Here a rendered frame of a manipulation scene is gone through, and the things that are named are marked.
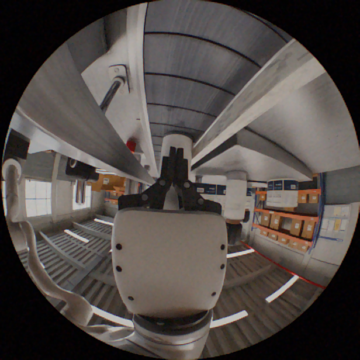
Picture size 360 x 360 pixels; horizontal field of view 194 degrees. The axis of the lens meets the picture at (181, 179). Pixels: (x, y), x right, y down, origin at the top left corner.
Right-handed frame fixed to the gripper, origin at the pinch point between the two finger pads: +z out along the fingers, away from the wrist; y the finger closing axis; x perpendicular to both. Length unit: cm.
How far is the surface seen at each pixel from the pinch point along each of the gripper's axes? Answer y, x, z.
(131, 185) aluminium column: -13.8, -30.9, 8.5
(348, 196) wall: 423, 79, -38
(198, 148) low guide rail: 3.4, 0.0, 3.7
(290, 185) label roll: 59, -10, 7
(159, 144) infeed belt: -2.7, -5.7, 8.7
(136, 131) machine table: -9.6, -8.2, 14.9
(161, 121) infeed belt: -2.4, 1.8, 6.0
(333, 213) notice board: 416, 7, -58
